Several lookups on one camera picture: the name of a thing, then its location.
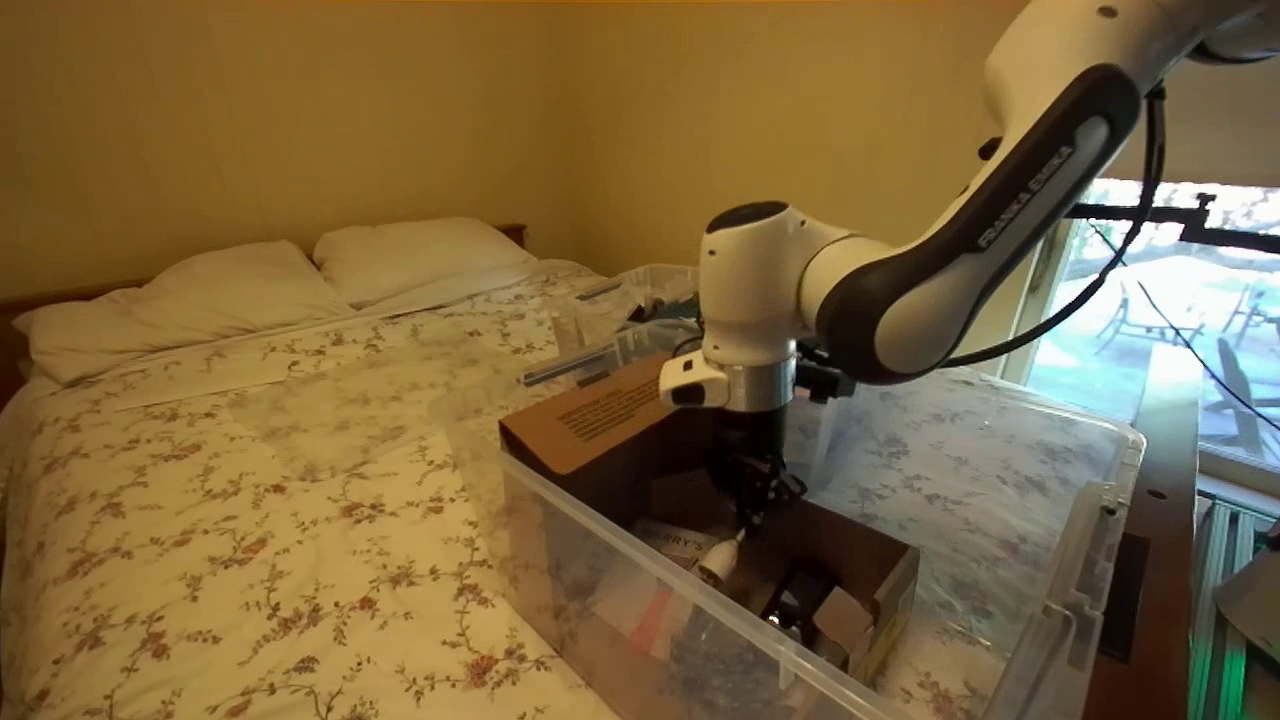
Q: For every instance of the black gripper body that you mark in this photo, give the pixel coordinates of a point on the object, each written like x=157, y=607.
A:
x=749, y=463

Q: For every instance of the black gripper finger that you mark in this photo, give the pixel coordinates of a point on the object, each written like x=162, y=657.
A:
x=759, y=523

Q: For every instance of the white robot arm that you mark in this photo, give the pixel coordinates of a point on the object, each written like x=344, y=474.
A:
x=1064, y=83

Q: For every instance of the brown cardboard box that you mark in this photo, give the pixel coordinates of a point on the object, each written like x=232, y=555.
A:
x=620, y=450

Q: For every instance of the clear plastic bin right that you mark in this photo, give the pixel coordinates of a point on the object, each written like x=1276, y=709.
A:
x=612, y=322

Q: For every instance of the clear plastic bin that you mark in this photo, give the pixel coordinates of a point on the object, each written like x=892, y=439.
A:
x=926, y=550
x=612, y=322

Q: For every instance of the clear plastic bin left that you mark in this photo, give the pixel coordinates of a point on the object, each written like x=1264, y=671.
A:
x=926, y=550

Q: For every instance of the white pillow far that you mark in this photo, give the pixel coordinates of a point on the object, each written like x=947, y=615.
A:
x=376, y=263

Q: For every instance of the white pillow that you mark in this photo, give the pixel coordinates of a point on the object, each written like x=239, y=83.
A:
x=376, y=263
x=195, y=301

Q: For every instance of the wooden bed footboard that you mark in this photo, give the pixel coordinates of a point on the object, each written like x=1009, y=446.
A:
x=1142, y=665

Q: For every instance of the floral bedspread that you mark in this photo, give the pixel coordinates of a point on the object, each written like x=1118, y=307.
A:
x=283, y=526

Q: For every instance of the white pillow near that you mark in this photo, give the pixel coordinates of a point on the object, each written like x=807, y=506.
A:
x=195, y=301

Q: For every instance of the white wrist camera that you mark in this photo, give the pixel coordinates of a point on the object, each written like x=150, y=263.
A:
x=694, y=381

